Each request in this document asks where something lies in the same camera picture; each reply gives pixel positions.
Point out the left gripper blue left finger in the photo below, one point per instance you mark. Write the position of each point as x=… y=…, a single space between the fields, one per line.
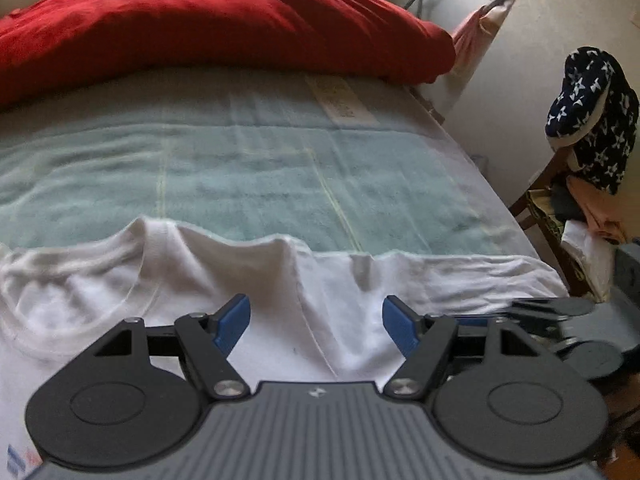
x=206 y=341

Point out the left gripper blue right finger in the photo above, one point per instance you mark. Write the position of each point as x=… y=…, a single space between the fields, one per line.
x=424 y=343

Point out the white printed t-shirt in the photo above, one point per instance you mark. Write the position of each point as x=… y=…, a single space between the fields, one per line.
x=316 y=316

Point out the peach and white clothes pile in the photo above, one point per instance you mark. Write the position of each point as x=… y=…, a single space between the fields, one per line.
x=591 y=242

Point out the wooden chair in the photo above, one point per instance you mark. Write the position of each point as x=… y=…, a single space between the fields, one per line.
x=548 y=205

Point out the light green bed sheet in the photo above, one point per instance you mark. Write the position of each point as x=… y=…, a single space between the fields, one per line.
x=341 y=164

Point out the navy star patterned garment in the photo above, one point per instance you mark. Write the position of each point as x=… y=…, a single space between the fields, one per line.
x=595 y=118

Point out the red duvet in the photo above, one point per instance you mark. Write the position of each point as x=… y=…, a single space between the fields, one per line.
x=58 y=45

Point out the pink cloth by wall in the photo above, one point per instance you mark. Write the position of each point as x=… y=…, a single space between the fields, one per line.
x=475 y=33

